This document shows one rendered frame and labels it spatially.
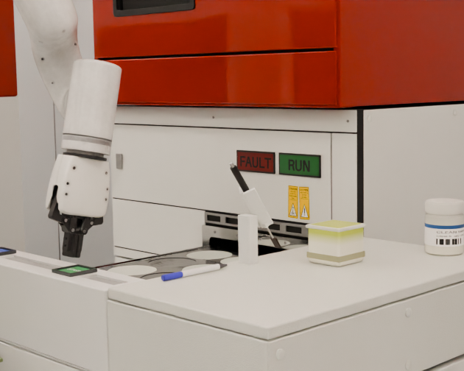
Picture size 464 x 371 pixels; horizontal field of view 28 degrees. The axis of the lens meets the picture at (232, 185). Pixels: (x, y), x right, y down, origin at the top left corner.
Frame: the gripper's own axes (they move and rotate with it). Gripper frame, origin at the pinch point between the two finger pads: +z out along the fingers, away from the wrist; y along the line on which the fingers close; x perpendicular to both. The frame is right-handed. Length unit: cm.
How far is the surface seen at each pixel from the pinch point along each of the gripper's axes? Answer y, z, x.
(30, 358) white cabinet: 0.0, 21.0, -7.8
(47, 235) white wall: -215, 17, -329
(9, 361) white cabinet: -0.4, 23.0, -15.0
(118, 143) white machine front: -54, -23, -63
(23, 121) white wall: -200, -48, -349
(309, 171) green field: -55, -20, 3
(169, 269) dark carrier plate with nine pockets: -33.0, 3.9, -12.0
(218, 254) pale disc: -50, 0, -16
